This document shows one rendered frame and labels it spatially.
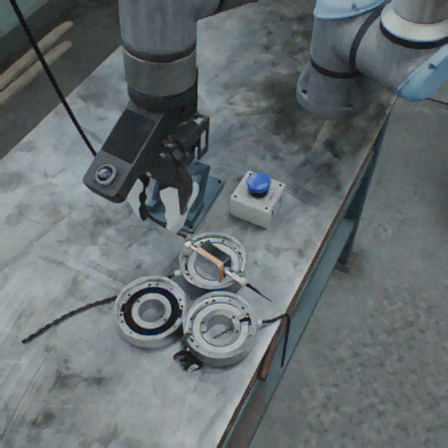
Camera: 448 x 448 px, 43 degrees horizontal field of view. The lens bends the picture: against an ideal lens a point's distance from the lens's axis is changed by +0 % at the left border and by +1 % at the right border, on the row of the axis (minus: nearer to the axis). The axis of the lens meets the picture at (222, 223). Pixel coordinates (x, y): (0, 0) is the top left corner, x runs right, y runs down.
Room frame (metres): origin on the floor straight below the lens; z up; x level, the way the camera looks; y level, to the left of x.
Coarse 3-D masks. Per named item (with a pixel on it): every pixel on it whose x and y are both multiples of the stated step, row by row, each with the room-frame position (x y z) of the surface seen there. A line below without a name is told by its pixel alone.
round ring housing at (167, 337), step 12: (156, 276) 0.46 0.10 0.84; (132, 288) 0.45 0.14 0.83; (168, 288) 0.45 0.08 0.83; (180, 288) 0.44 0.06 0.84; (120, 300) 0.43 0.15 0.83; (144, 300) 0.43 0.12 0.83; (156, 300) 0.43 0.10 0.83; (168, 300) 0.43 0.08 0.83; (120, 312) 0.41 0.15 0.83; (132, 312) 0.41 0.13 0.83; (168, 312) 0.41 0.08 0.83; (120, 324) 0.39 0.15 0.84; (144, 324) 0.39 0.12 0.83; (156, 324) 0.39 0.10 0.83; (180, 324) 0.38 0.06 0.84; (132, 336) 0.36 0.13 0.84; (144, 336) 0.37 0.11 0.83; (156, 336) 0.37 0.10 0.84; (168, 336) 0.37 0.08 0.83
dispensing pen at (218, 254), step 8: (184, 240) 0.51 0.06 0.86; (192, 240) 0.52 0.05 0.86; (192, 248) 0.50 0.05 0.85; (208, 248) 0.49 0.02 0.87; (216, 248) 0.49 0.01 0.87; (216, 256) 0.47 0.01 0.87; (224, 256) 0.47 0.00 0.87; (224, 264) 0.46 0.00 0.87; (224, 272) 0.46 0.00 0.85; (232, 272) 0.46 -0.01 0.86; (240, 280) 0.44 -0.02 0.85; (264, 296) 0.42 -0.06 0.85
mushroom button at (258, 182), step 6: (252, 174) 0.63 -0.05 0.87; (258, 174) 0.63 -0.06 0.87; (264, 174) 0.63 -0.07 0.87; (246, 180) 0.62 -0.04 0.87; (252, 180) 0.62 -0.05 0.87; (258, 180) 0.62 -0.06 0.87; (264, 180) 0.62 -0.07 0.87; (270, 180) 0.62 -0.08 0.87; (252, 186) 0.61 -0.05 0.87; (258, 186) 0.61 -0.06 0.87; (264, 186) 0.61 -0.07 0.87; (258, 192) 0.60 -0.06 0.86
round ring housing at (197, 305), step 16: (192, 304) 0.41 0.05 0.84; (208, 304) 0.42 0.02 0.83; (240, 304) 0.42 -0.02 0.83; (192, 320) 0.39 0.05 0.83; (208, 320) 0.39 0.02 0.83; (224, 320) 0.40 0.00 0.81; (256, 320) 0.38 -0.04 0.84; (192, 336) 0.37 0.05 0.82; (208, 336) 0.37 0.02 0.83; (192, 352) 0.35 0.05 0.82; (208, 352) 0.34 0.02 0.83; (240, 352) 0.34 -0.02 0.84
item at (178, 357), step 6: (174, 354) 0.36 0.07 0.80; (180, 354) 0.35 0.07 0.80; (186, 354) 0.35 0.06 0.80; (192, 354) 0.35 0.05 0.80; (180, 360) 0.34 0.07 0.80; (186, 360) 0.34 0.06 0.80; (192, 360) 0.34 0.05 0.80; (198, 360) 0.34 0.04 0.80; (180, 366) 0.34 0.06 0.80; (186, 366) 0.34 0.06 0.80; (192, 366) 0.34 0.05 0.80; (198, 366) 0.34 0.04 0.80
